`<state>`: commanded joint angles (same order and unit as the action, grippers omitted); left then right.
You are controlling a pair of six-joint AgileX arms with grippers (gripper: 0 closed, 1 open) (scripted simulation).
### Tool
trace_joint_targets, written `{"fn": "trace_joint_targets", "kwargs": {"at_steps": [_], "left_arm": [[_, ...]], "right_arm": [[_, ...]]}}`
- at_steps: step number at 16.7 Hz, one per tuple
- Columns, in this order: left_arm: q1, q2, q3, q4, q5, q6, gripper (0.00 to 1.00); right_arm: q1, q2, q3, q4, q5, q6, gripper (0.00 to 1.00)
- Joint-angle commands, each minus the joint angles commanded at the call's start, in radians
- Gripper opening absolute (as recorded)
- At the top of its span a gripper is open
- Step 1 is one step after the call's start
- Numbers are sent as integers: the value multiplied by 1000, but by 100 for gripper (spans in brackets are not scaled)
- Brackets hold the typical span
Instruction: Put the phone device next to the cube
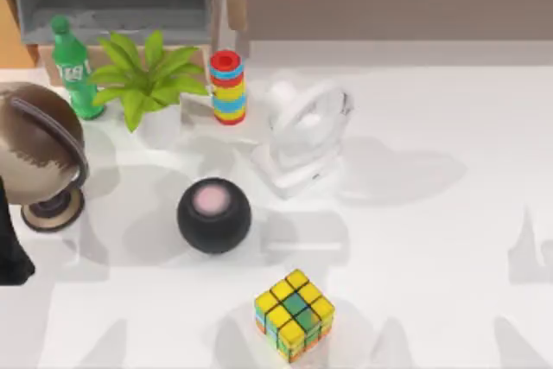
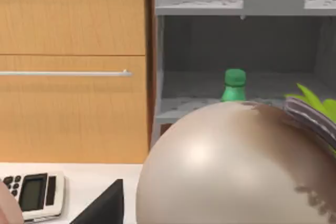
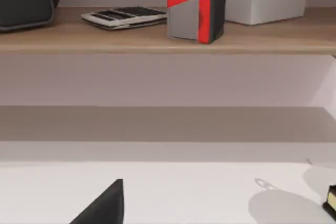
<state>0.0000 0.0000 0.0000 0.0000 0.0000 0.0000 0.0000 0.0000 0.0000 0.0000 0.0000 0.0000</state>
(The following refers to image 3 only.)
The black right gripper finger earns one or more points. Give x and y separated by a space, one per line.
109 206

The black and yellow book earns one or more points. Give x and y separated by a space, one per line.
331 200

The red grey black cube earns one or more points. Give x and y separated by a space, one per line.
195 16

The grey calculator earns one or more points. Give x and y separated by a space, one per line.
123 17

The wooden shelf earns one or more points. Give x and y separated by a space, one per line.
78 39

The dark grey speaker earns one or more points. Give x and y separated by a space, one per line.
25 7

